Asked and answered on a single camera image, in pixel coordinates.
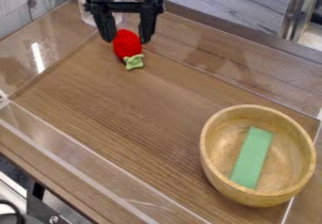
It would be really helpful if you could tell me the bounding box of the green rectangular block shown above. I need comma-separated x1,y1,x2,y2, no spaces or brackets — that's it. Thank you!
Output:
230,127,273,189

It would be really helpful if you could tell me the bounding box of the metal stand in background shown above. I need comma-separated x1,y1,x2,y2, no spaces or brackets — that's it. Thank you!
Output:
281,0,317,42

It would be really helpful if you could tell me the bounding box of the wooden bowl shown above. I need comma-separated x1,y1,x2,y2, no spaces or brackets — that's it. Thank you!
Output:
201,104,317,207

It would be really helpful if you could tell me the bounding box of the red plush strawberry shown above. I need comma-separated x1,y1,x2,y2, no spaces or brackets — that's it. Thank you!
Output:
113,29,145,71

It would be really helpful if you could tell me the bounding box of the black table leg clamp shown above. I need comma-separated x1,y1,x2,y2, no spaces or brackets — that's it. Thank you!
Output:
0,184,74,224

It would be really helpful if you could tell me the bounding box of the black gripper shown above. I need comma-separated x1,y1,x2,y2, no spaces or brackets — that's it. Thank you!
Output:
83,0,164,44

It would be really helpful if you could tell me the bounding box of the clear acrylic tray wall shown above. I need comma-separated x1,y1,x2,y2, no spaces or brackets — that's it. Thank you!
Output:
0,91,210,224

